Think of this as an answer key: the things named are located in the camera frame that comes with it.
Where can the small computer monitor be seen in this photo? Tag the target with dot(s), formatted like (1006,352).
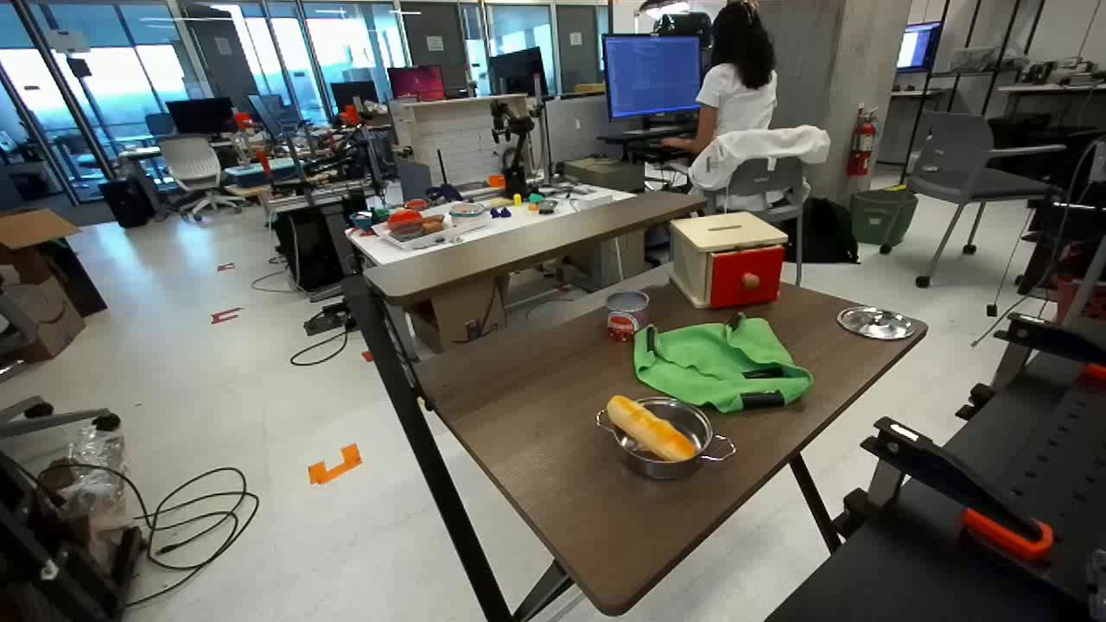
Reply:
(918,46)

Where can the steel pot lid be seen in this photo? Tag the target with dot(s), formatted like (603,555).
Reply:
(878,321)

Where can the green bin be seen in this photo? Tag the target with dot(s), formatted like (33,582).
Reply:
(882,216)

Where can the white jacket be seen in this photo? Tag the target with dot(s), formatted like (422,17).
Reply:
(761,144)

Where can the black perforated robot platform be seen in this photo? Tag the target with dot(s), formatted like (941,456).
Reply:
(1015,485)

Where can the person in white shirt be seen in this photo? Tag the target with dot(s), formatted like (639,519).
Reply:
(738,98)

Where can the open cardboard box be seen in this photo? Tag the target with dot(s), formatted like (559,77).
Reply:
(37,279)

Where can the grey chair with armrest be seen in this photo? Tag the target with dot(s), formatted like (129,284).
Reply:
(961,174)

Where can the beige wooden box with slot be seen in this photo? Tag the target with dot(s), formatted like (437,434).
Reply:
(726,230)

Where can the red fire extinguisher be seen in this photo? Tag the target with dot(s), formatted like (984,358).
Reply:
(862,144)

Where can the white swivel chair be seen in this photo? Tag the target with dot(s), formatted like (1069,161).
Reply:
(194,168)

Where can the clear plastic bottle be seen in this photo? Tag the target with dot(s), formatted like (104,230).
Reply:
(97,443)

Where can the small red white cup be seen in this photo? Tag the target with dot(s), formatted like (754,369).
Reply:
(626,313)

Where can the blue computer monitor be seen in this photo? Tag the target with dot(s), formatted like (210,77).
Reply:
(650,72)

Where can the cardboard box under desk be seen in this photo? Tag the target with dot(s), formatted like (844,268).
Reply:
(461,313)

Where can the red toy tray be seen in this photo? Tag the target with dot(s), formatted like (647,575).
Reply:
(417,223)

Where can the brown table with black frame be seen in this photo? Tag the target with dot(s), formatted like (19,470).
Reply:
(541,460)

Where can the green cloth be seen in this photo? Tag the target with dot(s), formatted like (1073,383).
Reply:
(703,364)

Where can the grey office chair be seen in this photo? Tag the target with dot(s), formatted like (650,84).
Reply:
(766,183)

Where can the black bag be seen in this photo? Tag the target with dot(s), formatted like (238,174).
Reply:
(829,230)

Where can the white table with toys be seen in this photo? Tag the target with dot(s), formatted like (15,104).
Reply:
(488,227)

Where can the small black robot arm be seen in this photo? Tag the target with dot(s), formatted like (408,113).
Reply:
(515,144)

